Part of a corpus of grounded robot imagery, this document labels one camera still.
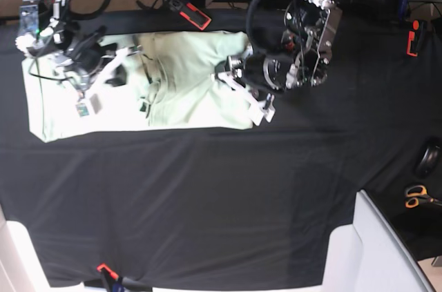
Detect white table frame right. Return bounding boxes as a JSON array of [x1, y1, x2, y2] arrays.
[[320, 191, 434, 291]]

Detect orange and black bracket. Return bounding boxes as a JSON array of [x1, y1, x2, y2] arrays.
[[406, 20, 426, 57]]

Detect blue cable bundle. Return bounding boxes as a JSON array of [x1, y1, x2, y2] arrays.
[[397, 0, 410, 23]]

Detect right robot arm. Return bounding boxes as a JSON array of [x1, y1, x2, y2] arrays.
[[15, 0, 141, 117]]

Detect white table frame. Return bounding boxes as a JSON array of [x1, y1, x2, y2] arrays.
[[320, 191, 434, 291], [0, 202, 85, 292]]

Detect black table cloth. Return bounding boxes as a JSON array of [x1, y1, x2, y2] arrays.
[[1, 14, 441, 291]]

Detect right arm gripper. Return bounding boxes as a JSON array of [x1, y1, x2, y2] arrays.
[[25, 26, 142, 118]]

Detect orange handled scissors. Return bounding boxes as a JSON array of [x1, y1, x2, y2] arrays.
[[405, 184, 441, 209]]

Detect red and black clamp tool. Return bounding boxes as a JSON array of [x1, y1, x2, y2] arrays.
[[168, 0, 212, 30]]

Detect light green T-shirt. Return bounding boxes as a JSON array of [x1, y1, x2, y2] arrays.
[[21, 32, 253, 143]]

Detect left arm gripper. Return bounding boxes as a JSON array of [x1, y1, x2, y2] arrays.
[[211, 45, 330, 126]]

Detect red and black clamp bottom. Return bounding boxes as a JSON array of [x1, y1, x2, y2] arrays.
[[97, 263, 153, 292]]

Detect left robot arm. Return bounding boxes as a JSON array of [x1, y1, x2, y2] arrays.
[[214, 0, 351, 126]]

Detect white table frame left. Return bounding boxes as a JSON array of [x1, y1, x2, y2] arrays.
[[0, 202, 85, 292]]

